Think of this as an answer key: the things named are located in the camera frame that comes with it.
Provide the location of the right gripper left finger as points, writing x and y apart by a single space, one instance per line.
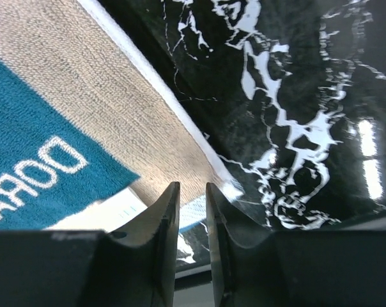
135 264

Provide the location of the teal beige Doraemon towel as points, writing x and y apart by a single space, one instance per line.
90 135

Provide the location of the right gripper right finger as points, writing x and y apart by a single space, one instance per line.
245 265

